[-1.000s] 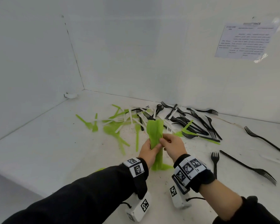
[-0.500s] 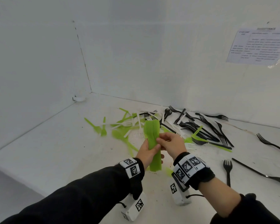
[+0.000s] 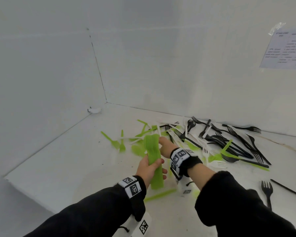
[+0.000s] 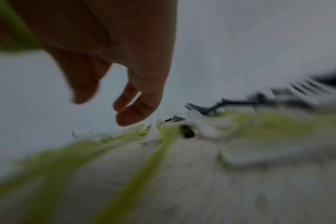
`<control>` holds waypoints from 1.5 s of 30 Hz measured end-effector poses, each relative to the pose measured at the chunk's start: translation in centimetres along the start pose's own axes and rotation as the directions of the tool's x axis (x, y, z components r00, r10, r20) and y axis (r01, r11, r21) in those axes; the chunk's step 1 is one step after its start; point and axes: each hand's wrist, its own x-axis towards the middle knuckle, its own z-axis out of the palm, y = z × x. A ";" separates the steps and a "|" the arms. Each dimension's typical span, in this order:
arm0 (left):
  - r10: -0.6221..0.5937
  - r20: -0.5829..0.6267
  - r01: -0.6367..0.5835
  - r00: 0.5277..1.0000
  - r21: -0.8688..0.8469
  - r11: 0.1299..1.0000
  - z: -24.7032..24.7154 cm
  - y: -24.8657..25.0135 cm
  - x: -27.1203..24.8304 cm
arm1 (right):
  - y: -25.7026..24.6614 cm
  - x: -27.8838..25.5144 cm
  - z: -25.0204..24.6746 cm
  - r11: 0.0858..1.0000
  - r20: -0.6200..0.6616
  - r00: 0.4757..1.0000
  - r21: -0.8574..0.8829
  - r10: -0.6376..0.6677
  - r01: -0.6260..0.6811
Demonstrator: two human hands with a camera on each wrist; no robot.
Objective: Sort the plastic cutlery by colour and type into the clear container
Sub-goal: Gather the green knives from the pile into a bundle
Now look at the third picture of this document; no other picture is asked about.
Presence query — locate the person's left hand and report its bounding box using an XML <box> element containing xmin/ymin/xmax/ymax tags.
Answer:
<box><xmin>136</xmin><ymin>155</ymin><xmax>168</xmax><ymax>189</ymax></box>

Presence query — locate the person's right hand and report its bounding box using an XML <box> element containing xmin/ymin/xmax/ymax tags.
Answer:
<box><xmin>159</xmin><ymin>137</ymin><xmax>179</xmax><ymax>159</ymax></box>

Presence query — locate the stack of green spoons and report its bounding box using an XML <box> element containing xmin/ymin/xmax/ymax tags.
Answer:
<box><xmin>143</xmin><ymin>134</ymin><xmax>164</xmax><ymax>190</ymax></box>

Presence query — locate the pile of plastic cutlery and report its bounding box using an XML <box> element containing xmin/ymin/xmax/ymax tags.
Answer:
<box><xmin>100</xmin><ymin>119</ymin><xmax>270</xmax><ymax>203</ymax></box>

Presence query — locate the pile of white plastic forks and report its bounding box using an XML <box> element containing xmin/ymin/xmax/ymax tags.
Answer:
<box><xmin>118</xmin><ymin>119</ymin><xmax>229</xmax><ymax>170</ymax></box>

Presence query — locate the pile of black plastic forks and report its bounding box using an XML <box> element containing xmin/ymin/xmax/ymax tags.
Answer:
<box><xmin>164</xmin><ymin>116</ymin><xmax>296</xmax><ymax>211</ymax></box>

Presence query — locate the person's left forearm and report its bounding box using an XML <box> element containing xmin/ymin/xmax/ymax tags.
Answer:
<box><xmin>22</xmin><ymin>184</ymin><xmax>143</xmax><ymax>237</ymax></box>

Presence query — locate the black marker right wrist band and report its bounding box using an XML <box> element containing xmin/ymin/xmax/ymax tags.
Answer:
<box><xmin>169</xmin><ymin>148</ymin><xmax>203</xmax><ymax>180</ymax></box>

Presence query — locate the black marker wrist band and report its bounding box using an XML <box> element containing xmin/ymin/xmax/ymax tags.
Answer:
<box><xmin>118</xmin><ymin>175</ymin><xmax>147</xmax><ymax>222</ymax></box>
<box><xmin>169</xmin><ymin>148</ymin><xmax>203</xmax><ymax>180</ymax></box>

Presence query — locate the black marker left wrist band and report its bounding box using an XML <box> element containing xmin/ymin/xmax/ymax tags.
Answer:
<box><xmin>118</xmin><ymin>175</ymin><xmax>147</xmax><ymax>222</ymax></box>

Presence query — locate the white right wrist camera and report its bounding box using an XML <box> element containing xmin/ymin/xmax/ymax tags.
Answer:
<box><xmin>177</xmin><ymin>176</ymin><xmax>195</xmax><ymax>195</ymax></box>

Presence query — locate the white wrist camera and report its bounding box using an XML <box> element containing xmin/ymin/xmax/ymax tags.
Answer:
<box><xmin>177</xmin><ymin>176</ymin><xmax>195</xmax><ymax>195</ymax></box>
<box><xmin>124</xmin><ymin>211</ymin><xmax>152</xmax><ymax>237</ymax></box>

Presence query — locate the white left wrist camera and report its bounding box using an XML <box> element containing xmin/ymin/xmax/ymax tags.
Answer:
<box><xmin>124</xmin><ymin>211</ymin><xmax>152</xmax><ymax>237</ymax></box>

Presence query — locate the printed paper wall notice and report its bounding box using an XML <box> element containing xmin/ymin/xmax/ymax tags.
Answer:
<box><xmin>259</xmin><ymin>22</ymin><xmax>296</xmax><ymax>71</ymax></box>

